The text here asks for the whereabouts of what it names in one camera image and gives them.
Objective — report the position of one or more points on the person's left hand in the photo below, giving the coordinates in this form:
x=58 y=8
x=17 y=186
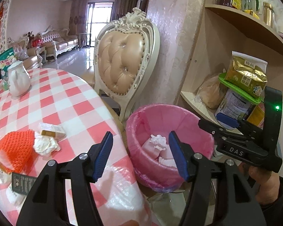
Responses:
x=129 y=223

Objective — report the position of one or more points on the white ceramic teapot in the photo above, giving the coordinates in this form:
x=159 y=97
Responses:
x=18 y=82

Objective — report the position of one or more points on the yellow packet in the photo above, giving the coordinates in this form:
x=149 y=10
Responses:
x=252 y=14

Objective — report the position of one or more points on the cream carved leather sofa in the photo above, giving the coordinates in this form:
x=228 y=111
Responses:
x=61 y=41

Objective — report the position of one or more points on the green snack bag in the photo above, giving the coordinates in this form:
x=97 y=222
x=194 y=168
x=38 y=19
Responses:
x=3 y=61

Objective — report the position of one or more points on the person's right hand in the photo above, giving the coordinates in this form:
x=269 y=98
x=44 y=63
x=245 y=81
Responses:
x=265 y=186

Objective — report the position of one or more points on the green plastic tray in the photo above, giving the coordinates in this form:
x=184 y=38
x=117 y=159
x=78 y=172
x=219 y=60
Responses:
x=238 y=91

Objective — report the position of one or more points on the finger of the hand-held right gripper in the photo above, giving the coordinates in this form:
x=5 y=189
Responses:
x=212 y=128
x=227 y=120

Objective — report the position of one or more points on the red package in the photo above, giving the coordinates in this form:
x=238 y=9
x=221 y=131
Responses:
x=36 y=42

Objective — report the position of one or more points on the orange pink carton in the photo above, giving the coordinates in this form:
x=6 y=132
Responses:
x=257 y=115

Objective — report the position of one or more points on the shiny silver box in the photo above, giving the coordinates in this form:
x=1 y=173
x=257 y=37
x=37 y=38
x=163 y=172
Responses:
x=169 y=204

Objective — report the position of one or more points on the cream carved armchair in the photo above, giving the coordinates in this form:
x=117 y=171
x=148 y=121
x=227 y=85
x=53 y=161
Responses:
x=30 y=56

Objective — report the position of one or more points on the dark printed card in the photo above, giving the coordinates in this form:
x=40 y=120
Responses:
x=21 y=183

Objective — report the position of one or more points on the small gold white box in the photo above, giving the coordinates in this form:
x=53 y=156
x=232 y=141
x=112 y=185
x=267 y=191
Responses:
x=53 y=130

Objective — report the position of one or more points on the bagged bread loaf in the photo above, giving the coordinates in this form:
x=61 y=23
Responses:
x=210 y=93

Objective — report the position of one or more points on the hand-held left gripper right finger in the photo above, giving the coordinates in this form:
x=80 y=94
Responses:
x=178 y=157

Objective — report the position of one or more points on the gold foil bag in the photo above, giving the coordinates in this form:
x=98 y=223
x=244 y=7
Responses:
x=246 y=75

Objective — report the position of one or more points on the person's right forearm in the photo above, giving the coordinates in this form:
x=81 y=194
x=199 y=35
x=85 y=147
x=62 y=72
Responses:
x=281 y=193

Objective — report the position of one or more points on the brown patterned curtain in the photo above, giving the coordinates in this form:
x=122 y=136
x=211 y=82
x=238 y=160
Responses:
x=77 y=16
x=122 y=7

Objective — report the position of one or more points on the pink checkered tablecloth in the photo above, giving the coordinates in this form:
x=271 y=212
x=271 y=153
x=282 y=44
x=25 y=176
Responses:
x=73 y=103

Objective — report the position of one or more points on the paper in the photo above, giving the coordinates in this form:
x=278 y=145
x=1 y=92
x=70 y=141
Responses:
x=148 y=148

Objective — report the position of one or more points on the white printed packet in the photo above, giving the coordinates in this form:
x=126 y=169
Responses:
x=14 y=193
x=2 y=173

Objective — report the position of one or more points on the orange foam fruit net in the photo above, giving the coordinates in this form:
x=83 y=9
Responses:
x=16 y=148

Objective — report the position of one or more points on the wooden corner shelf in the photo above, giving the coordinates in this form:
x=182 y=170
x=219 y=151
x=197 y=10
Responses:
x=217 y=51

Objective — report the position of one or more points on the cream carved padded chair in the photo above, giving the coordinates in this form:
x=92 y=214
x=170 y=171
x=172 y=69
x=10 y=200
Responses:
x=122 y=58

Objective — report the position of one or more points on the white foam block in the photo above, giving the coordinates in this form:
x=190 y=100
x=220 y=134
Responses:
x=167 y=162

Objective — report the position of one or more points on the white tissue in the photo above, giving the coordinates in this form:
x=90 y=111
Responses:
x=46 y=146

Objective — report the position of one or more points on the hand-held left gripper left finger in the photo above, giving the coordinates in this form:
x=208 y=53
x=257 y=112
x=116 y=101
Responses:
x=101 y=160

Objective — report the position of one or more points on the pink lined trash bin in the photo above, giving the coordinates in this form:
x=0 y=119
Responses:
x=151 y=176

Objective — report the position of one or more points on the gold metal canister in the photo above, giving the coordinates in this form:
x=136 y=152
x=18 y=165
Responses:
x=268 y=14

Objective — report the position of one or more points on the large tin can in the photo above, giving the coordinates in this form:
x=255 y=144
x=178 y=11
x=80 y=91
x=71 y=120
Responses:
x=235 y=106

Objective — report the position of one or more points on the dark flower arrangement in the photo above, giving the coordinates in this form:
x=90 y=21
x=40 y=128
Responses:
x=29 y=34

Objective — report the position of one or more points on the metal folding rack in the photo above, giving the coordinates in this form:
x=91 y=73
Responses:
x=81 y=41

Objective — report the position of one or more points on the balcony glass door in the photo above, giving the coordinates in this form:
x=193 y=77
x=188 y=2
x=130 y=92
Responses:
x=99 y=16

